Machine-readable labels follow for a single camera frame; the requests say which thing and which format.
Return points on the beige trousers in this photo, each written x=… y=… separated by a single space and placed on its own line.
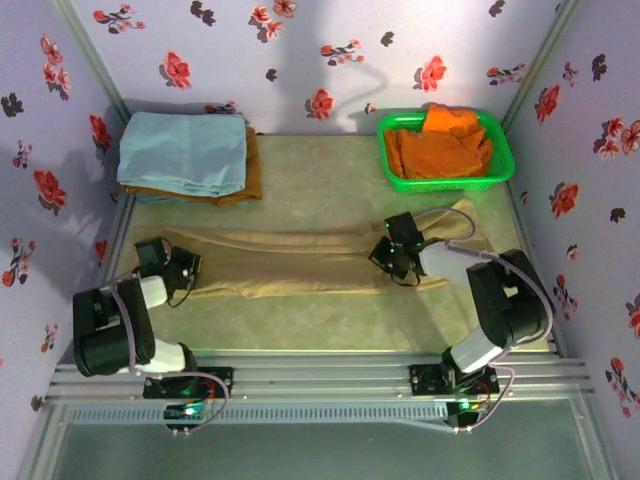
x=300 y=265

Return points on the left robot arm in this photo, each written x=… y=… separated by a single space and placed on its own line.
x=110 y=325

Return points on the light blue denim trousers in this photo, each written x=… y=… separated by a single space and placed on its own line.
x=147 y=199

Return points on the orange trousers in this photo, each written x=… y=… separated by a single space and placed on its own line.
x=440 y=150

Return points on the light teal folded trousers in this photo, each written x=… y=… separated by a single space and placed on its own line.
x=185 y=150

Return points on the brown folded trousers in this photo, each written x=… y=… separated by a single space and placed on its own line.
x=252 y=170

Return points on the green plastic basket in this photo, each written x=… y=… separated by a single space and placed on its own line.
x=480 y=185

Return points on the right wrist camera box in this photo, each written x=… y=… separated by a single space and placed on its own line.
x=402 y=227

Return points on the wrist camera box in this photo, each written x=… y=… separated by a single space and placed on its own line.
x=150 y=252
x=402 y=227

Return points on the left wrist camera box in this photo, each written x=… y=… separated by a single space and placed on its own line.
x=150 y=252

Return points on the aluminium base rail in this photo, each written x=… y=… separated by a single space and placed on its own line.
x=325 y=375

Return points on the aluminium corner post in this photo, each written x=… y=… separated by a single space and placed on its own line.
x=540 y=65
x=95 y=70

